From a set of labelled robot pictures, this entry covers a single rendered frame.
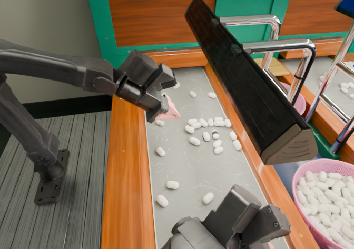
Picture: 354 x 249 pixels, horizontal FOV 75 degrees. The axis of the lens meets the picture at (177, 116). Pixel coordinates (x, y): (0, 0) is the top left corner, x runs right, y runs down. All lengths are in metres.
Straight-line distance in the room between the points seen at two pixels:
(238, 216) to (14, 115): 0.54
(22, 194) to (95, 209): 0.24
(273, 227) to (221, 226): 0.09
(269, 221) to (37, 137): 0.58
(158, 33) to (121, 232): 0.77
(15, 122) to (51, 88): 1.47
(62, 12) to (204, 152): 1.41
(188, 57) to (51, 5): 1.09
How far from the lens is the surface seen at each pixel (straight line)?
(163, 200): 0.63
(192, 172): 0.69
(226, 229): 0.42
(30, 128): 0.70
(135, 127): 0.79
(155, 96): 0.60
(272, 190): 0.68
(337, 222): 0.73
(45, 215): 0.80
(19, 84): 2.19
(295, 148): 0.35
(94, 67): 0.56
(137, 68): 0.56
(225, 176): 0.70
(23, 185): 0.89
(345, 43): 0.85
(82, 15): 1.82
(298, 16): 1.25
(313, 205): 0.73
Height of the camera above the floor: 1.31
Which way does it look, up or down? 42 degrees down
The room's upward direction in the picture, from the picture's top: straight up
